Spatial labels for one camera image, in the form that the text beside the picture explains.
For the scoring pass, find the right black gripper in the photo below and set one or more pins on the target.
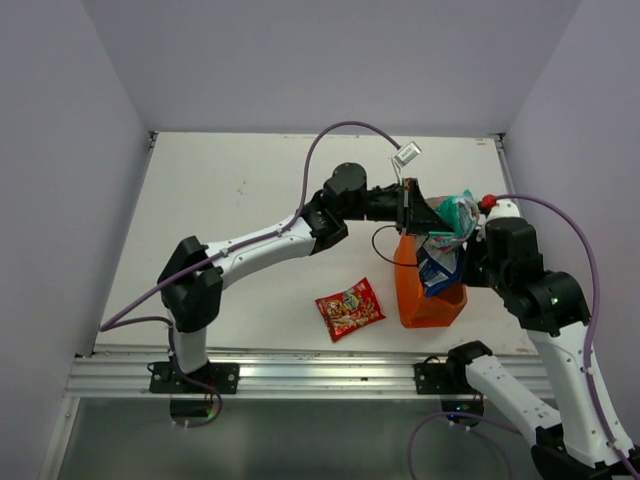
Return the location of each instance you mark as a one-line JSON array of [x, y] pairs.
[[468, 275]]

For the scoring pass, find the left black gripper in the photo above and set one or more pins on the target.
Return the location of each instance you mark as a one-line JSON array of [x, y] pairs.
[[413, 215]]

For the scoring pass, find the teal snack packet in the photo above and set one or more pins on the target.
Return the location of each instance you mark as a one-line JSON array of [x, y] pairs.
[[461, 213]]

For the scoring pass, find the blue snack packet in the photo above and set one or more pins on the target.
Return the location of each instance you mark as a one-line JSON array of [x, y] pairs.
[[437, 270]]

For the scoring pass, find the orange paper bag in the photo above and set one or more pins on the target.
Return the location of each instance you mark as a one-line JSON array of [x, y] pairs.
[[414, 308]]

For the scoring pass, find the red snack packet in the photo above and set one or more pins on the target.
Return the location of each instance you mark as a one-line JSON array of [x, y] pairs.
[[345, 312]]

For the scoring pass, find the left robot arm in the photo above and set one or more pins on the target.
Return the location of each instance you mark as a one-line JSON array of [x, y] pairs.
[[193, 280]]

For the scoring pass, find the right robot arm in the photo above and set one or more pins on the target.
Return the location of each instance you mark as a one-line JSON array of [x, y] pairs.
[[580, 437]]

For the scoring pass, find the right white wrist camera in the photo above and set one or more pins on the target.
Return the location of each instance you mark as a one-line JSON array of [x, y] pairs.
[[493, 208]]

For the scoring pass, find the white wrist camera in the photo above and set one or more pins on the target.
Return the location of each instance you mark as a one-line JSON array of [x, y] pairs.
[[405, 155], [493, 208]]

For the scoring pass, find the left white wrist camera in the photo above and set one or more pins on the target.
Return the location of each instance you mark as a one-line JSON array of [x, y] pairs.
[[405, 155]]

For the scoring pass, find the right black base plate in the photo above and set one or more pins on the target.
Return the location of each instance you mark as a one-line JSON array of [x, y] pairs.
[[433, 377]]

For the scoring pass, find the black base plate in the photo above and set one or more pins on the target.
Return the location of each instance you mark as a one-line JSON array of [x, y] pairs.
[[224, 377], [433, 377]]

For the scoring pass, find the aluminium mounting rail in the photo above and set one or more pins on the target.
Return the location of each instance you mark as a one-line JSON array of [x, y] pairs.
[[115, 372]]

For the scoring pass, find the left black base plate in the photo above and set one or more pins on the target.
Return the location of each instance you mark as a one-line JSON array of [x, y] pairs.
[[224, 377]]

